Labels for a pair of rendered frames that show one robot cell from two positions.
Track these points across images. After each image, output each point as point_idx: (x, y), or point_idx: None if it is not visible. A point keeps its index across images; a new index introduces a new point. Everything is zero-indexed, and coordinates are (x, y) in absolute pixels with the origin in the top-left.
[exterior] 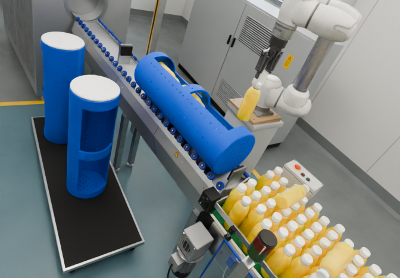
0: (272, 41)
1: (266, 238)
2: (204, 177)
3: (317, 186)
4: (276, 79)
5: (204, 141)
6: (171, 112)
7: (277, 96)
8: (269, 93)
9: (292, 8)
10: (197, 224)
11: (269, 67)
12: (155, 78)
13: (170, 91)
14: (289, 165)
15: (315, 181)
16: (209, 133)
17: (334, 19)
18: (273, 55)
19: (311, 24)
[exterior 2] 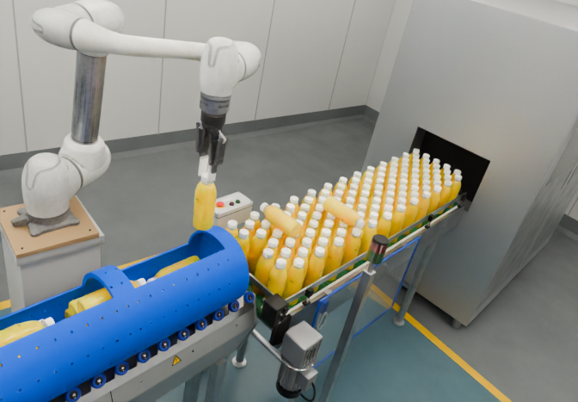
0: (220, 122)
1: (383, 240)
2: (229, 318)
3: (244, 197)
4: (54, 157)
5: (224, 289)
6: (145, 337)
7: (77, 175)
8: (70, 182)
9: (234, 75)
10: (292, 335)
11: (206, 149)
12: (58, 359)
13: (115, 325)
14: (219, 211)
15: (236, 196)
16: (220, 276)
17: (256, 58)
18: None
19: (245, 76)
